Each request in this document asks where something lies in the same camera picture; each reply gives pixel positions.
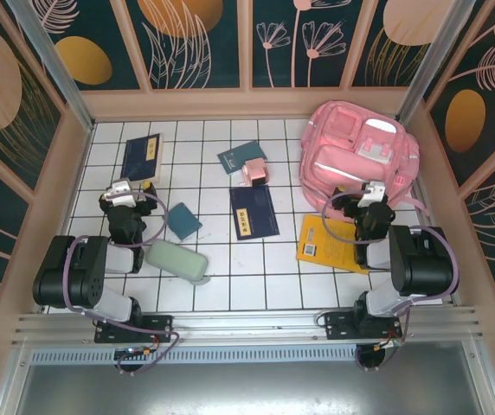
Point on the pink pencil sharpener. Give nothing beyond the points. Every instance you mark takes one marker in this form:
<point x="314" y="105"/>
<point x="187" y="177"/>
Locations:
<point x="256" y="172"/>

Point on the thin navy notebook yellow label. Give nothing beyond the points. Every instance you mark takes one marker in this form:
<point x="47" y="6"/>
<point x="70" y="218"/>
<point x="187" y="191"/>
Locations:
<point x="254" y="212"/>

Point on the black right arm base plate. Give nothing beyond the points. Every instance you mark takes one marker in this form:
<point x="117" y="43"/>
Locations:
<point x="338" y="324"/>

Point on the small plain teal notebook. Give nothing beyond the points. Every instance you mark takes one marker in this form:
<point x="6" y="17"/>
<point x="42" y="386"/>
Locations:
<point x="183" y="221"/>

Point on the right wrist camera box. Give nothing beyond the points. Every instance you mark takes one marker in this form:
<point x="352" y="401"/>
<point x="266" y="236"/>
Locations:
<point x="370" y="193"/>

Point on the pale green pencil case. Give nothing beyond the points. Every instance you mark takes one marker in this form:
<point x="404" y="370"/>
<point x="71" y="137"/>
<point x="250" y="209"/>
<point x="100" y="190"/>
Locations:
<point x="176" y="261"/>

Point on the yellow book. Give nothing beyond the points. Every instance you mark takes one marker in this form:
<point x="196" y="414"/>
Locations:
<point x="325" y="242"/>

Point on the aluminium front rail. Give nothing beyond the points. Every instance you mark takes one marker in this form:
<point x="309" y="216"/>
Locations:
<point x="247" y="322"/>

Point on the pink backpack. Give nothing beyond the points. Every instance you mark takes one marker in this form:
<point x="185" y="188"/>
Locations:
<point x="351" y="151"/>

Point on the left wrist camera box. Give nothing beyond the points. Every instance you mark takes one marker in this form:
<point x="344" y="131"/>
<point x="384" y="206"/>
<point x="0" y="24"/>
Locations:
<point x="120" y="192"/>

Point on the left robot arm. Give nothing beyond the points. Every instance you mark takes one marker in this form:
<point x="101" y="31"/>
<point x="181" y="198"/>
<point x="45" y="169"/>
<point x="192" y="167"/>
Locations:
<point x="113" y="304"/>

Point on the thick navy book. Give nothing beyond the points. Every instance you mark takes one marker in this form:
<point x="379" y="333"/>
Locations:
<point x="141" y="157"/>

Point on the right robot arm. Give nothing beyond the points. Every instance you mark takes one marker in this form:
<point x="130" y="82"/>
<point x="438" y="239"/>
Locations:
<point x="420" y="259"/>

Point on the grey metal sheet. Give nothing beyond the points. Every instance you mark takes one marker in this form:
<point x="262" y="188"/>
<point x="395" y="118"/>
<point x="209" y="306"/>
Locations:
<point x="247" y="389"/>

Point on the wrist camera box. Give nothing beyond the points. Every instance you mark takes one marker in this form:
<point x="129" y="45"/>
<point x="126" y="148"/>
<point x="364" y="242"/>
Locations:
<point x="370" y="193"/>
<point x="120" y="192"/>

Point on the dark teal notebook with print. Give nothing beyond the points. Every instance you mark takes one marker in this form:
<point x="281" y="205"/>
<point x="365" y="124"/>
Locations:
<point x="239" y="155"/>

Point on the aluminium corner post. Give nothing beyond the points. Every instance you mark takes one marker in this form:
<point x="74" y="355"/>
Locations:
<point x="53" y="65"/>
<point x="433" y="56"/>

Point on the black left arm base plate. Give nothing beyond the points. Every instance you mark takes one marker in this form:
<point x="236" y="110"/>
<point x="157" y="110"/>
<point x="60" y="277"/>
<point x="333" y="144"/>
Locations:
<point x="156" y="326"/>

